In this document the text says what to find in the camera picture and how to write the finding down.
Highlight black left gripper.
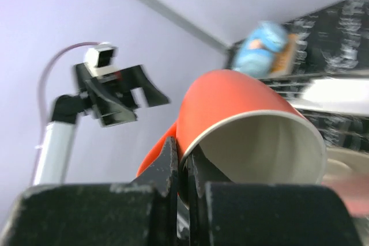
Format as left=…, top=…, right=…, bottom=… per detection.
left=74, top=63, right=170, bottom=127

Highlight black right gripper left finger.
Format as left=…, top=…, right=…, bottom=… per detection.
left=1, top=137, right=178, bottom=246

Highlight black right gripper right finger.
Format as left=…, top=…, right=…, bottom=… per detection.
left=188, top=154, right=362, bottom=245

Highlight orange ceramic mug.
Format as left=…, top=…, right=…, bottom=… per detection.
left=135, top=69, right=328, bottom=209

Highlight pink and cream plate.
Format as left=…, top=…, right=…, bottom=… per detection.
left=322, top=147, right=368, bottom=217

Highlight white paper plate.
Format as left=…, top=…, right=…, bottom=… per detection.
left=289, top=77, right=368, bottom=116

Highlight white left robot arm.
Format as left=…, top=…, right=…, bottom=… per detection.
left=32, top=63, right=170, bottom=186

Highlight blue headphones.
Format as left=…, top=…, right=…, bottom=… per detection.
left=231, top=21, right=288, bottom=78

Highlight wooden board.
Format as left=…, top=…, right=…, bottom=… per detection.
left=268, top=33, right=298, bottom=78

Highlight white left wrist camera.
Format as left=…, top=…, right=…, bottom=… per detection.
left=84, top=43, right=118, bottom=78

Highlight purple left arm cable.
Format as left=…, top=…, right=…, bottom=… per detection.
left=30, top=41, right=100, bottom=183

